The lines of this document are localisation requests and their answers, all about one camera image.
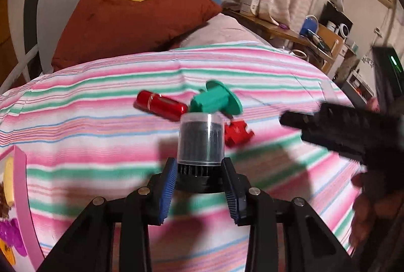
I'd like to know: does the red puzzle piece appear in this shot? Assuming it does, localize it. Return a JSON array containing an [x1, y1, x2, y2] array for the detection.
[[225, 120, 255, 147]]

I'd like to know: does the red metallic cylinder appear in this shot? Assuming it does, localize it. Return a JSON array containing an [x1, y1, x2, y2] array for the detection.
[[135, 90, 188, 121]]

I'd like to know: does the teal plastic flanged piece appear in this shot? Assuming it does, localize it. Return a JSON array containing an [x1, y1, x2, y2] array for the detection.
[[188, 80, 243, 115]]

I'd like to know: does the yellow textured wedge toy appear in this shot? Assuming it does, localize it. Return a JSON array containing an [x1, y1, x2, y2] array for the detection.
[[4, 156, 14, 207]]

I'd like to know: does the dark brown spinning top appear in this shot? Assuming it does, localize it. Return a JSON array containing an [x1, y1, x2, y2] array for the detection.
[[0, 183, 10, 219]]

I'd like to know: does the magenta plastic plunger toy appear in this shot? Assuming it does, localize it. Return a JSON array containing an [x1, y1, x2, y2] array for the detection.
[[0, 218, 27, 257]]

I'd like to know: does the yellow-orange plastic comb case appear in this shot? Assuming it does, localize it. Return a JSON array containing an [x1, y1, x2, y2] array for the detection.
[[0, 239, 16, 266]]

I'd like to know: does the person's right hand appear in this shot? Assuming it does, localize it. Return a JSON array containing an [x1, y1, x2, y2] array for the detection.
[[349, 166, 403, 248]]

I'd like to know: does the striped pink green tablecloth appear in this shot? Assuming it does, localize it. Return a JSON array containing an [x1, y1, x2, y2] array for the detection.
[[1, 43, 359, 271]]

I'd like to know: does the wooden side shelf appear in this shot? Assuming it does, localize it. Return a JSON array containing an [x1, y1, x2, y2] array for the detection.
[[223, 9, 356, 79]]

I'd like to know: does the blue mug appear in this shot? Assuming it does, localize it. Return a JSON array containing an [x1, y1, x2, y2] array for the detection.
[[299, 15, 318, 37]]

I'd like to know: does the pink-rimmed white tray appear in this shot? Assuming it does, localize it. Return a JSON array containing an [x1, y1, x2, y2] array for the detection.
[[1, 145, 44, 271]]

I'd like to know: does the rust red cushion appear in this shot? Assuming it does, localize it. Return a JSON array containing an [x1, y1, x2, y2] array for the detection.
[[51, 0, 222, 71]]

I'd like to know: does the small white box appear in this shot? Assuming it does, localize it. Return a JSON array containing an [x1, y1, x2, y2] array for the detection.
[[240, 0, 260, 16]]

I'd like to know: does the black rolled mat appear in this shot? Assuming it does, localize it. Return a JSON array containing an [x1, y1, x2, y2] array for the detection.
[[23, 0, 42, 79]]

